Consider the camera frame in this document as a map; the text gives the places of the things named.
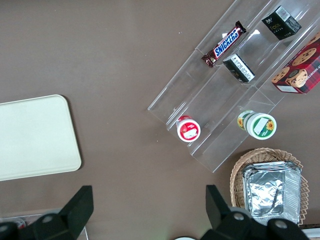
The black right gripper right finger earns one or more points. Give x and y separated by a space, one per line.
222 220

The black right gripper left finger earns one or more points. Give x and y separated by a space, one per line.
72 215

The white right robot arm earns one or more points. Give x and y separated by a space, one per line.
183 238

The light wicker basket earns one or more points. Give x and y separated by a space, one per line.
236 180

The aluminium foil tray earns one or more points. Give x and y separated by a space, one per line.
265 192

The cream rectangular serving tray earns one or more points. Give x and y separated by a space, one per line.
37 137

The white plastic snack bin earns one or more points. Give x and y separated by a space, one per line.
313 235

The red lid yogurt cup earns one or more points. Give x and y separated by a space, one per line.
188 130

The green sunflower lid cup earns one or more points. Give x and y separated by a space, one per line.
262 126

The clear acrylic stepped display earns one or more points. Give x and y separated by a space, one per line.
190 82

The black box with white label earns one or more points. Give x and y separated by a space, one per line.
240 68

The red tartan cookie box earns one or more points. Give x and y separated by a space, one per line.
300 72

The Snickers chocolate bar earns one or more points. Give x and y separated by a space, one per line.
225 45

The black Face carton box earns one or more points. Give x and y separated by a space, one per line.
277 25

